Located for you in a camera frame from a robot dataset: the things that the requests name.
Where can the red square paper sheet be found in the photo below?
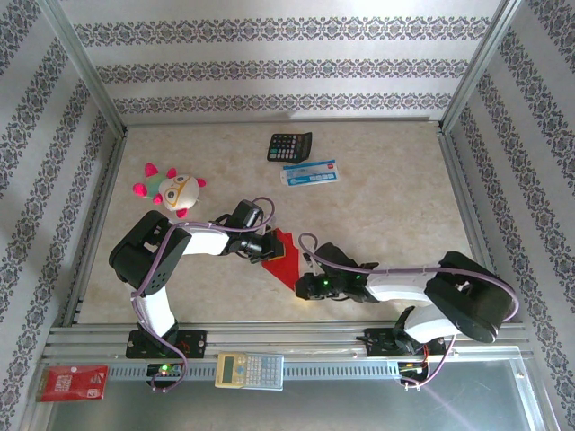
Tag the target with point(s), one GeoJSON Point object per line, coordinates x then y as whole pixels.
{"type": "Point", "coordinates": [287, 265]}

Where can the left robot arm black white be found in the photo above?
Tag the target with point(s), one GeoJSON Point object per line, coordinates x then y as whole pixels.
{"type": "Point", "coordinates": [144, 251]}

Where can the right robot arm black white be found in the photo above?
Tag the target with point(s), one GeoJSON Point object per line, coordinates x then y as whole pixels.
{"type": "Point", "coordinates": [471, 296]}

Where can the blue white flat packet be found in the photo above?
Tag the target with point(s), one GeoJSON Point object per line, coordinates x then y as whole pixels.
{"type": "Point", "coordinates": [310, 174]}

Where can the black desk calculator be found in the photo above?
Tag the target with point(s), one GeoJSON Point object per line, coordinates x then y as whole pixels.
{"type": "Point", "coordinates": [287, 147]}

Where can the round plush toy pink limbs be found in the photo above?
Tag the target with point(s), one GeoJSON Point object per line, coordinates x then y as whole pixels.
{"type": "Point", "coordinates": [177, 190]}

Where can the grey beige scientific calculator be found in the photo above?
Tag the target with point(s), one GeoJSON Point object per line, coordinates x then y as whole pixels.
{"type": "Point", "coordinates": [249, 370]}

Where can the grey metal tray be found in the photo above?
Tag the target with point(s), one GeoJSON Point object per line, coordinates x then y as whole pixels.
{"type": "Point", "coordinates": [314, 408]}

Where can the red printed packet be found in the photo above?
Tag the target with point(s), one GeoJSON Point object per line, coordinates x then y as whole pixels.
{"type": "Point", "coordinates": [72, 382]}

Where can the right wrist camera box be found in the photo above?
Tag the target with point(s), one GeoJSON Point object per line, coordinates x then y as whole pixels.
{"type": "Point", "coordinates": [334, 256]}

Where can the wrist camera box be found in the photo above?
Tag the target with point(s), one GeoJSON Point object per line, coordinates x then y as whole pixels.
{"type": "Point", "coordinates": [246, 214]}
{"type": "Point", "coordinates": [334, 256]}

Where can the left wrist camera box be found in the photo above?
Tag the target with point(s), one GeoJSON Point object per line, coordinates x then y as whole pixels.
{"type": "Point", "coordinates": [246, 214]}

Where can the long aluminium mounting rail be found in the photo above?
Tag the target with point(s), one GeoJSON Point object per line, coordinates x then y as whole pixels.
{"type": "Point", "coordinates": [287, 334]}

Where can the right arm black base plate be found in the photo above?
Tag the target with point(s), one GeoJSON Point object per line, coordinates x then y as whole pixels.
{"type": "Point", "coordinates": [379, 343]}

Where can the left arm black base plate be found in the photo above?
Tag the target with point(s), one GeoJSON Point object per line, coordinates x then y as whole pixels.
{"type": "Point", "coordinates": [197, 343]}

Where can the aluminium back rail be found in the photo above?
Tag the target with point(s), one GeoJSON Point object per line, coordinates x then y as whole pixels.
{"type": "Point", "coordinates": [278, 121]}

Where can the aluminium side rail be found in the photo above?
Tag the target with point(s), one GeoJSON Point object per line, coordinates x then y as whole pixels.
{"type": "Point", "coordinates": [99, 224]}
{"type": "Point", "coordinates": [471, 224]}

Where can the aluminium frame post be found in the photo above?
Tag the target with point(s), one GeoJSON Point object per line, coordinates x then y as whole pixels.
{"type": "Point", "coordinates": [480, 67]}
{"type": "Point", "coordinates": [85, 67]}

